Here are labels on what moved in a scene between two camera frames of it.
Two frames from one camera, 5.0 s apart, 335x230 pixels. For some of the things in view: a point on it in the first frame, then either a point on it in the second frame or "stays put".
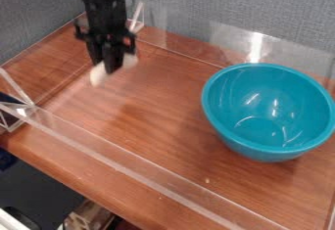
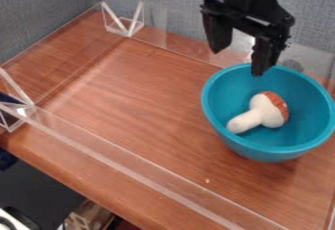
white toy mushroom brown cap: (99, 73) to (268, 113)
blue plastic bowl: (269, 112) stays put
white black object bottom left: (13, 220) stays put
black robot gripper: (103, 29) to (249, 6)
